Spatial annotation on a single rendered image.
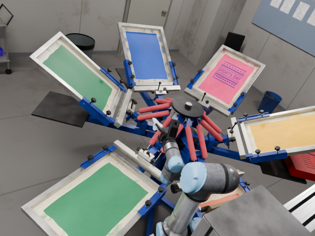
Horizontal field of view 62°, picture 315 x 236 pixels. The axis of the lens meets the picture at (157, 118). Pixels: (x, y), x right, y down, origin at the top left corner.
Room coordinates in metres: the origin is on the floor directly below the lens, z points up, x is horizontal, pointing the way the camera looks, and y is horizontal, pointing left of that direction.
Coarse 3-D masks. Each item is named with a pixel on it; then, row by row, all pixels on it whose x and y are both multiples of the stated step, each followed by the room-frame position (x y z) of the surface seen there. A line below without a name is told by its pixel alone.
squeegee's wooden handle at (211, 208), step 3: (225, 201) 1.35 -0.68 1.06; (228, 201) 1.36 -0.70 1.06; (216, 204) 1.30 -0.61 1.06; (219, 204) 1.31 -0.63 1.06; (222, 204) 1.31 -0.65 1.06; (210, 207) 1.25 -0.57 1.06; (213, 207) 1.26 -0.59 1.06; (216, 207) 1.27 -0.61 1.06; (207, 210) 1.26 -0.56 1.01; (210, 210) 1.24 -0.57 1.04; (207, 213) 1.25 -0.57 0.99
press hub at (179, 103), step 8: (176, 104) 2.03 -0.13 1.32; (184, 104) 2.07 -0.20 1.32; (192, 104) 2.11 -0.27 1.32; (200, 104) 2.16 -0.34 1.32; (184, 112) 1.94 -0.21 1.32; (192, 112) 1.98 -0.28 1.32; (200, 112) 2.02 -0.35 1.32; (184, 120) 2.02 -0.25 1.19; (184, 128) 1.97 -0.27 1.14; (192, 128) 2.18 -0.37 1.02; (184, 136) 1.99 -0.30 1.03; (184, 144) 1.89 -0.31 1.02; (160, 160) 1.98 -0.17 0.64; (160, 168) 1.97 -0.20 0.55; (152, 176) 2.00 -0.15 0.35; (160, 184) 1.96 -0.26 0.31
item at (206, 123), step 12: (144, 108) 2.08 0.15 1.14; (156, 108) 2.07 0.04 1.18; (168, 120) 1.90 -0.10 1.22; (204, 120) 2.12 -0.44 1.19; (156, 132) 1.81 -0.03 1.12; (216, 132) 2.03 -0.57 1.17; (192, 144) 1.78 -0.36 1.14; (204, 144) 1.84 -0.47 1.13; (192, 156) 1.71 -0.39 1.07; (204, 156) 1.77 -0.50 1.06
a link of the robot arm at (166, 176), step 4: (164, 168) 0.95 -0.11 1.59; (164, 172) 0.94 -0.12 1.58; (168, 172) 0.93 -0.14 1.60; (180, 172) 0.97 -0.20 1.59; (160, 176) 0.96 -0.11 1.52; (164, 176) 0.94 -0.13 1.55; (168, 176) 0.93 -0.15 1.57; (172, 176) 0.94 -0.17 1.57; (176, 176) 0.95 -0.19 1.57; (180, 176) 0.96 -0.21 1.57; (164, 180) 0.93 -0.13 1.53; (168, 180) 0.93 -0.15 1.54; (172, 180) 0.94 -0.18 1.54; (176, 180) 0.95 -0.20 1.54
